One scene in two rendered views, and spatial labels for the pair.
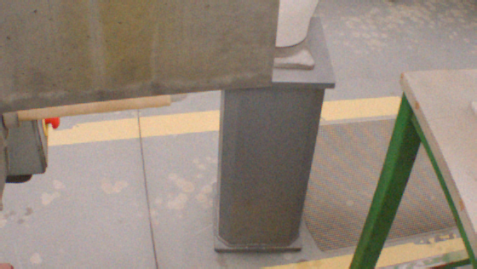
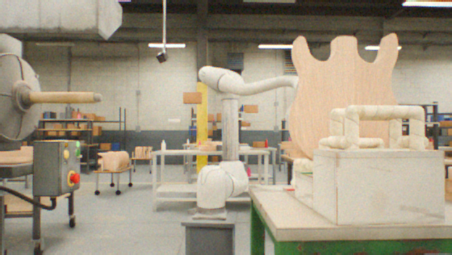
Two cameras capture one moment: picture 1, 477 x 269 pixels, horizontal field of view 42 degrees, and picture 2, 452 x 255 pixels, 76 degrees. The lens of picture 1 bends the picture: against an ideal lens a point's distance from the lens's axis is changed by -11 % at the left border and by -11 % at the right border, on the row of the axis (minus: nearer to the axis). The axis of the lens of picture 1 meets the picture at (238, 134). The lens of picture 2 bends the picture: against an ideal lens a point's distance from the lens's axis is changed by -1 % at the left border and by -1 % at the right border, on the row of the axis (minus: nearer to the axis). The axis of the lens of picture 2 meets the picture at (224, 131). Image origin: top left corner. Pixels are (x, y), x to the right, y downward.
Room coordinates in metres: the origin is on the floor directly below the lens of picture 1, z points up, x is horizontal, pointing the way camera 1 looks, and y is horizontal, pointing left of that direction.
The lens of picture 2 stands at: (-0.20, -0.46, 1.14)
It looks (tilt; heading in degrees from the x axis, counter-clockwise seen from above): 1 degrees up; 11
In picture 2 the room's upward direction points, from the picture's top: straight up
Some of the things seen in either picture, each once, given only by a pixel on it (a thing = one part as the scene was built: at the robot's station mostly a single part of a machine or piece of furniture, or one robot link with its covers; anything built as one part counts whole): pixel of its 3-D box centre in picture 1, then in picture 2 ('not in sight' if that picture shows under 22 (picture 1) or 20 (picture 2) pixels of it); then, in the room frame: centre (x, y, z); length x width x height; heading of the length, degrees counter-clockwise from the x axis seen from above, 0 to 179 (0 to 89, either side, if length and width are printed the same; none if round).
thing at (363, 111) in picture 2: not in sight; (384, 111); (0.57, -0.71, 1.20); 0.20 x 0.03 x 0.03; 106
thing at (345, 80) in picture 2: not in sight; (344, 101); (0.76, -0.65, 1.25); 0.35 x 0.04 x 0.40; 106
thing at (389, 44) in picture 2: not in sight; (382, 51); (0.80, -0.78, 1.41); 0.07 x 0.04 x 0.10; 106
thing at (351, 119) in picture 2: not in sight; (351, 131); (0.55, -0.62, 1.15); 0.03 x 0.03 x 0.09
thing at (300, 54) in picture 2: not in sight; (304, 52); (0.73, -0.53, 1.40); 0.07 x 0.04 x 0.09; 106
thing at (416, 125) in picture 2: not in sight; (416, 131); (0.59, -0.79, 1.15); 0.03 x 0.03 x 0.09
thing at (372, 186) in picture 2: not in sight; (374, 182); (0.61, -0.69, 1.02); 0.27 x 0.15 x 0.17; 107
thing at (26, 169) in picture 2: not in sight; (25, 169); (0.67, 0.43, 1.02); 0.19 x 0.04 x 0.04; 13
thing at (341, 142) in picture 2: not in sight; (339, 142); (0.58, -0.60, 1.12); 0.11 x 0.03 x 0.03; 17
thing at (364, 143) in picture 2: not in sight; (351, 143); (0.72, -0.66, 1.12); 0.20 x 0.03 x 0.03; 106
